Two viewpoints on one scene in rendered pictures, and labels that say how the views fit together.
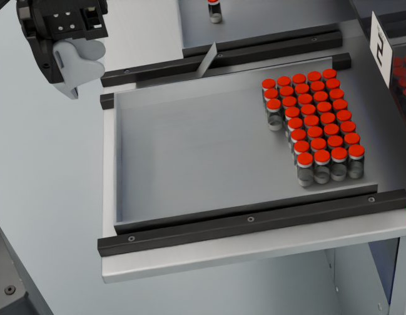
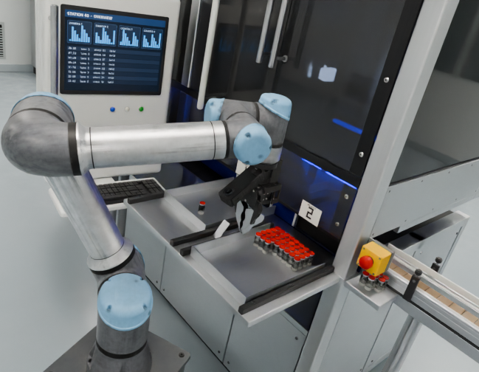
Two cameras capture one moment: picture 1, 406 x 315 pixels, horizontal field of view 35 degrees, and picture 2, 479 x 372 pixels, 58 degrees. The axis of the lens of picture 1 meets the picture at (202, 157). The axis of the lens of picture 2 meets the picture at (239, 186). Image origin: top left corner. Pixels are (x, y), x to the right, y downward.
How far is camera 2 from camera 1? 88 cm
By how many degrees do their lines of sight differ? 44
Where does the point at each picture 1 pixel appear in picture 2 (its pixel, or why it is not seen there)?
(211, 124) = (239, 255)
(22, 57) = not seen: outside the picture
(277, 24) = (229, 213)
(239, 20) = (212, 212)
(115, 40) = (157, 225)
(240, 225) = (290, 288)
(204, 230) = (279, 292)
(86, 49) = not seen: hidden behind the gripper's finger
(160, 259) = (266, 309)
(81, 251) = not seen: outside the picture
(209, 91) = (227, 242)
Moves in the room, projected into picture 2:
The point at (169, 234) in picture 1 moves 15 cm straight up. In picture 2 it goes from (267, 297) to (280, 253)
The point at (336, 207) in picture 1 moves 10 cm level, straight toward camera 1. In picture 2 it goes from (316, 274) to (336, 296)
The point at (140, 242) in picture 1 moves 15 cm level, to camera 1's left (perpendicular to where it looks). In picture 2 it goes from (258, 302) to (217, 325)
